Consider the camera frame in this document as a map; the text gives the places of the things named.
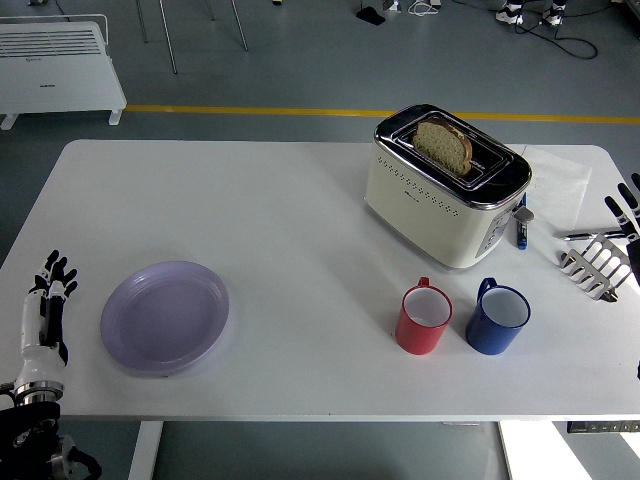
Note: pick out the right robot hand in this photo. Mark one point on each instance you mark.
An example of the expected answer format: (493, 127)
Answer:
(634, 260)

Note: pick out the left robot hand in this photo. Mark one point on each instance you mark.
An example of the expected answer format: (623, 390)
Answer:
(42, 325)

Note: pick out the lilac round plate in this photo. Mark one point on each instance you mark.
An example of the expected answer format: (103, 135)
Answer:
(165, 317)

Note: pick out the slice of bread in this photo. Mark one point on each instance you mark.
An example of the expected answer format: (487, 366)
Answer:
(442, 147)

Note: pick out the metal toast rack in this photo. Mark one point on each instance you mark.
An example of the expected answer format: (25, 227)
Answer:
(601, 241)

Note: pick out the silver black pen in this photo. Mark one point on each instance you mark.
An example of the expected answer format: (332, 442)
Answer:
(580, 234)

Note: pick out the white paper sheet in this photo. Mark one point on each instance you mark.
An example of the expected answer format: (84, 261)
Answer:
(555, 185)

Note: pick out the blue marker pen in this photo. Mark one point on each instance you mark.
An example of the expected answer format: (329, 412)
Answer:
(520, 237)

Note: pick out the white table leg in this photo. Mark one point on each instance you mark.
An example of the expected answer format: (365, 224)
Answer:
(506, 450)
(145, 450)

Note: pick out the blue mug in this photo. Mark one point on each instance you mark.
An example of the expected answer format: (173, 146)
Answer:
(490, 340)

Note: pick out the black table control panel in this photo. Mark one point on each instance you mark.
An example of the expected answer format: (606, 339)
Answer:
(600, 428)

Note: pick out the cream chrome toaster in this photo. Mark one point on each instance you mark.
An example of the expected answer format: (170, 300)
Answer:
(425, 220)

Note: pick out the red mug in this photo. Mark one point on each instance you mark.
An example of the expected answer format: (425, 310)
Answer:
(417, 340)

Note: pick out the white panel heater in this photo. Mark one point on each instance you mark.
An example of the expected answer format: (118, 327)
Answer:
(50, 85)

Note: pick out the person's white black sneaker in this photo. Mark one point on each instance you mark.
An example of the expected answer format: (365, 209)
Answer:
(509, 14)
(554, 15)

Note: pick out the yellow floor tape line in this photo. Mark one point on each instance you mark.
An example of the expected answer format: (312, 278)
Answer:
(250, 110)

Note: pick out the metal chair legs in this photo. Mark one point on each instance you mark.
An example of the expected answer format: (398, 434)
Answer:
(170, 50)

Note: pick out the small grey floor device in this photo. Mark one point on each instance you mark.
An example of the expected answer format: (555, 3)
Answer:
(391, 5)

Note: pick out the black foot pedal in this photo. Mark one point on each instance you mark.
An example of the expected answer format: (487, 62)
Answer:
(372, 16)

